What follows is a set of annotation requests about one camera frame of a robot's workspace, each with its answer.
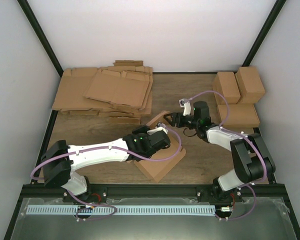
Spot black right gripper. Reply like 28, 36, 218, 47
164, 112, 200, 129

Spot brown cardboard box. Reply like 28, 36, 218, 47
133, 110, 187, 183

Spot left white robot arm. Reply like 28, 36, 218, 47
41, 125, 171, 202

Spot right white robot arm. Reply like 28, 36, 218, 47
163, 99, 276, 202

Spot folded cardboard box back left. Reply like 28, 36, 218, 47
212, 72, 241, 105

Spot folded cardboard box front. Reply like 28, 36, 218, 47
217, 104, 260, 128

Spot folded cardboard box back right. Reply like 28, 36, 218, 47
235, 66, 266, 104

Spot stack of flat cardboard sheets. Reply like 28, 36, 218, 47
52, 60, 154, 124

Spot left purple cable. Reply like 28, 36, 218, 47
30, 126, 183, 181

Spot purple cable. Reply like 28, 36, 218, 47
187, 90, 269, 186
30, 126, 183, 181

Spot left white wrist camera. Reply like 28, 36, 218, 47
147, 122, 169, 135

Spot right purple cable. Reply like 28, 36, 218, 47
187, 90, 269, 186

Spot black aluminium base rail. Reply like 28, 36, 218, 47
22, 183, 286, 201

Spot light blue slotted cable duct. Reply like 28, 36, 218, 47
25, 205, 216, 216

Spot right black frame post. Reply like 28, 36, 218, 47
241, 0, 287, 67

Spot black frame post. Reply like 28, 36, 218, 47
241, 0, 287, 67
17, 0, 64, 77

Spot left black frame post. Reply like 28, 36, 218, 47
17, 0, 64, 77

